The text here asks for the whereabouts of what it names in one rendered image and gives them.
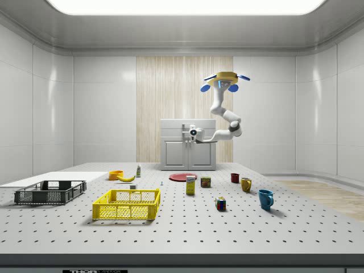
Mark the dark grey basket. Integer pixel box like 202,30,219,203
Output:
14,180,88,206

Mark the yellow basket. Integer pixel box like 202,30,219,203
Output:
92,188,162,221

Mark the yellow carton box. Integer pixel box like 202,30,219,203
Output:
185,175,197,196

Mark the drone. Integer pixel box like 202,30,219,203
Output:
200,71,251,93

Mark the white cabinet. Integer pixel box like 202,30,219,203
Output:
160,118,217,171

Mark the white board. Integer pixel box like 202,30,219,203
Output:
0,171,109,188

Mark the blue mug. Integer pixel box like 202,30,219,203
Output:
258,189,275,212

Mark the red plate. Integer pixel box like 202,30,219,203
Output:
168,172,198,183

